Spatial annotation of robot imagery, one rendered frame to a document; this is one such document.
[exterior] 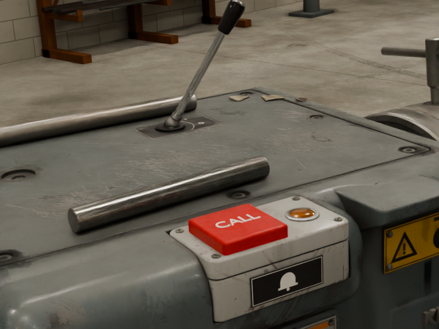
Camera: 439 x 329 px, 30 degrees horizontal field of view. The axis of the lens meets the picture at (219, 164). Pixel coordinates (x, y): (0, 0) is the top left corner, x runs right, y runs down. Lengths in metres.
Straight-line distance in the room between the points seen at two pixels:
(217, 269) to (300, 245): 0.08
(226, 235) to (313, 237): 0.07
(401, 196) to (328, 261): 0.10
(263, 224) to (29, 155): 0.35
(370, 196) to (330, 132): 0.20
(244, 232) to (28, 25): 7.74
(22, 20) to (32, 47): 0.29
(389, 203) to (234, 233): 0.15
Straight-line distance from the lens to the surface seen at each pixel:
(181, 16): 9.56
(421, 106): 1.10
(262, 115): 1.00
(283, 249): 0.65
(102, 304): 0.60
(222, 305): 0.64
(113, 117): 0.99
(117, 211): 0.70
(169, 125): 0.96
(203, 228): 0.65
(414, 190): 0.76
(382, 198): 0.74
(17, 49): 8.29
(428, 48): 1.10
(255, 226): 0.65
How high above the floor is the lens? 1.52
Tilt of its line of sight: 19 degrees down
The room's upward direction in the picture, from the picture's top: 3 degrees counter-clockwise
